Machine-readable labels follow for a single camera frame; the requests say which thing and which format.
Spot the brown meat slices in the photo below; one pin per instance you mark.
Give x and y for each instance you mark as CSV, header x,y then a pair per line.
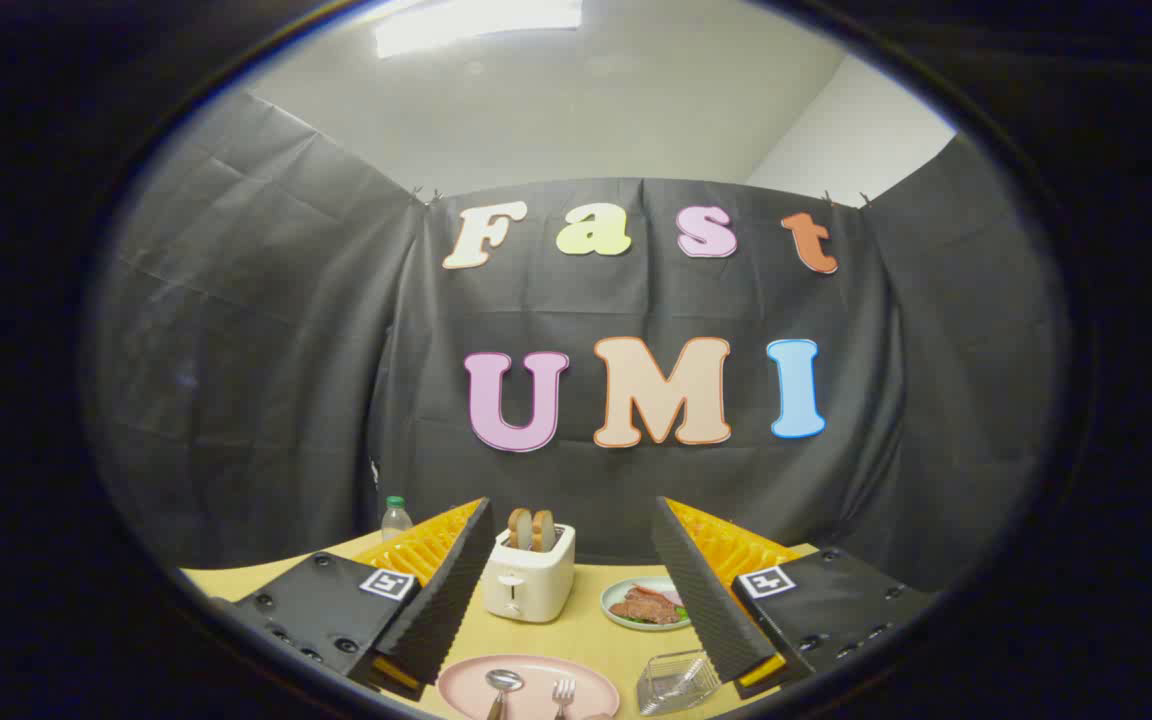
x,y
644,606

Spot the pale green plate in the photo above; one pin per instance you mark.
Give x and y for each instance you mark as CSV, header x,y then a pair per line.
x,y
621,620

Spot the pink plate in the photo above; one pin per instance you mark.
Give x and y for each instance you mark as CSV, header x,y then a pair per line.
x,y
536,690

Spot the metal strainer basket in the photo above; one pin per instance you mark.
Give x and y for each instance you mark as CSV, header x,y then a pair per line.
x,y
674,685

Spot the clear plastic water bottle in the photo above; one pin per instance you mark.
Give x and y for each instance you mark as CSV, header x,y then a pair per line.
x,y
396,522

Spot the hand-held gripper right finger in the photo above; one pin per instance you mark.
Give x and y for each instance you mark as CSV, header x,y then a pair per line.
x,y
696,600

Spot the white toaster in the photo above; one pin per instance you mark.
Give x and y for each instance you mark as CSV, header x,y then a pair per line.
x,y
526,585

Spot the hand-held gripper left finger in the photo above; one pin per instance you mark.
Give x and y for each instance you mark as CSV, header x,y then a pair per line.
x,y
446,600

